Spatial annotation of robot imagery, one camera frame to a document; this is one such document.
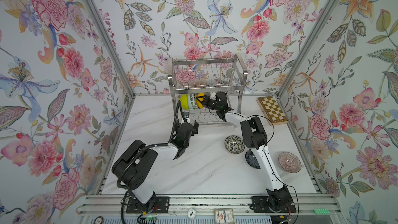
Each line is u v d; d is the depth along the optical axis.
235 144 0.93
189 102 1.01
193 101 1.01
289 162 0.86
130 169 0.43
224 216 0.70
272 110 1.09
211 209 0.74
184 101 1.02
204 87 0.77
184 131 0.70
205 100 0.98
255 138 0.69
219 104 0.90
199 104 1.02
